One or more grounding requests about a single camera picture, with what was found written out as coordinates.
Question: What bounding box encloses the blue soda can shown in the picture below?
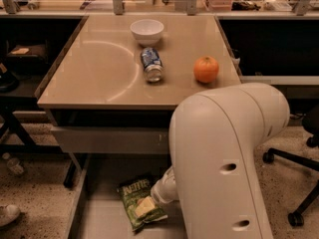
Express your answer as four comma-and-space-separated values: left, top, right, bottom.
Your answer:
140, 47, 163, 83

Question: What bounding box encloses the white ceramic bowl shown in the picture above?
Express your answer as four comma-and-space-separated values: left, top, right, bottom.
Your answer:
130, 19, 164, 47

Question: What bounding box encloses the black office chair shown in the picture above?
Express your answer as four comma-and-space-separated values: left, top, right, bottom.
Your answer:
262, 105, 319, 227

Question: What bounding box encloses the orange fruit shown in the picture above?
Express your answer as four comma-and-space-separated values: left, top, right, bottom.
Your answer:
193, 56, 219, 84

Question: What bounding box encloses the open middle drawer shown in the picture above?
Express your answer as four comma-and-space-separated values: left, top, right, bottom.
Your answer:
65, 154, 187, 239

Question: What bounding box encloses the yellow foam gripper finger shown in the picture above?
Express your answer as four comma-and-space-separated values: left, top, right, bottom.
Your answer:
135, 196, 156, 217

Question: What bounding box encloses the white shoe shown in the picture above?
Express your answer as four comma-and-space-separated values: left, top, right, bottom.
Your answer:
0, 204, 21, 227

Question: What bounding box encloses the clear plastic bottle on floor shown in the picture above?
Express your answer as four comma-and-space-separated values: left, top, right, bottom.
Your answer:
2, 152, 25, 176

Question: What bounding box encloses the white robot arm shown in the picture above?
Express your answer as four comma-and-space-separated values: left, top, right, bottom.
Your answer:
153, 83, 290, 239

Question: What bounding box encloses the green jalapeno chip bag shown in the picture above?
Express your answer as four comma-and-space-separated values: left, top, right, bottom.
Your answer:
118, 175, 167, 232

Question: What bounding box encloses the black table leg frame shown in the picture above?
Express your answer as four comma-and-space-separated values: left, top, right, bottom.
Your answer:
0, 98, 78, 189

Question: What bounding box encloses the grey drawer cabinet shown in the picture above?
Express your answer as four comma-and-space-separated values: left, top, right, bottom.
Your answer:
38, 13, 240, 155

